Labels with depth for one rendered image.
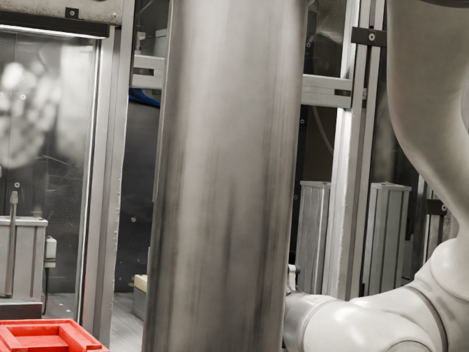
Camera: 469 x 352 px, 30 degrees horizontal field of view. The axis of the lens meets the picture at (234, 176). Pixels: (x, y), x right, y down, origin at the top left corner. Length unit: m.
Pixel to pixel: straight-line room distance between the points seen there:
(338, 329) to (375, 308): 0.05
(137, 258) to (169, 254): 1.13
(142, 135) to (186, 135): 1.11
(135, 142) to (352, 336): 0.84
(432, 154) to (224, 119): 0.28
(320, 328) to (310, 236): 0.61
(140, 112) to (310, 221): 0.39
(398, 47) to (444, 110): 0.07
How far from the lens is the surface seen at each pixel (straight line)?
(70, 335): 1.15
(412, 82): 0.75
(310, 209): 1.61
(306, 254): 1.62
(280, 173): 0.60
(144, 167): 1.71
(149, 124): 1.70
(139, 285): 1.52
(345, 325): 0.99
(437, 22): 0.70
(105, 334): 1.27
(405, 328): 0.96
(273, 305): 0.61
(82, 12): 1.21
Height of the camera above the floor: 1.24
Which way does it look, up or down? 3 degrees down
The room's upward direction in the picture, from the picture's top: 5 degrees clockwise
